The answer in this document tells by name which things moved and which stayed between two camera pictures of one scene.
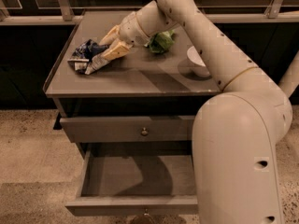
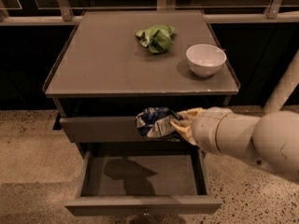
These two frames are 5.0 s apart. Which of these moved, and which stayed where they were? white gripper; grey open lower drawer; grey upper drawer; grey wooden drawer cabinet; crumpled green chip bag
Moved: white gripper
Stayed: crumpled green chip bag; grey wooden drawer cabinet; grey open lower drawer; grey upper drawer
